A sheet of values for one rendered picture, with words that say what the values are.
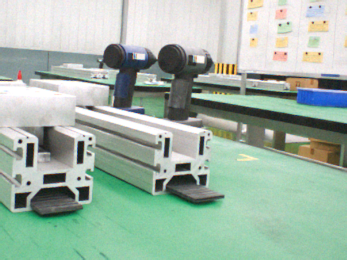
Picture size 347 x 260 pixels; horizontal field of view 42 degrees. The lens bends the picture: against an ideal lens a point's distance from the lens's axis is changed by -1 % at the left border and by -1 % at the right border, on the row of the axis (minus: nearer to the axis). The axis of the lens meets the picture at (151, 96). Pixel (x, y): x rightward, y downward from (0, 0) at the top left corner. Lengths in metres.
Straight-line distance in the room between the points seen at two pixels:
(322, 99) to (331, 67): 0.91
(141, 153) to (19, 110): 0.18
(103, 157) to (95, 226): 0.25
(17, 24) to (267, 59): 9.22
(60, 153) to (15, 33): 12.08
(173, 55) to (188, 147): 0.26
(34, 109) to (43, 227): 0.17
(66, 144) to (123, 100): 0.53
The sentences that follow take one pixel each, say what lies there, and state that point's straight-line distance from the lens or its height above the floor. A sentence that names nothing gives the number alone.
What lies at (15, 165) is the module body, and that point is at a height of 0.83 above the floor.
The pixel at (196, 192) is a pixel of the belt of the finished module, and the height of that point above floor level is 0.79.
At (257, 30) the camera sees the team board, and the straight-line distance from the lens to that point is 4.44.
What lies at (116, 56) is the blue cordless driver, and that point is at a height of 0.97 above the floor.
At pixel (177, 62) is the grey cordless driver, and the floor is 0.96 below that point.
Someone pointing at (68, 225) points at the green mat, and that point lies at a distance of 0.50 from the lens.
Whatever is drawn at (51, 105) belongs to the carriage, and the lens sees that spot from 0.60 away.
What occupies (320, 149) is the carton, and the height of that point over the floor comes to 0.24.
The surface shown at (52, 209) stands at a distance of 0.52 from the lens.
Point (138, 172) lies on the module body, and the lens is 0.64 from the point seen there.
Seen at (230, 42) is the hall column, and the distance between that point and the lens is 9.24.
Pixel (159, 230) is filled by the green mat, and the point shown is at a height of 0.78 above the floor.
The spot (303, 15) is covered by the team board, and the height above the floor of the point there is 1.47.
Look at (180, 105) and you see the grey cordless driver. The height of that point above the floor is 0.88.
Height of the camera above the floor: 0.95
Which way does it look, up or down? 4 degrees down
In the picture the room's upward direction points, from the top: 4 degrees clockwise
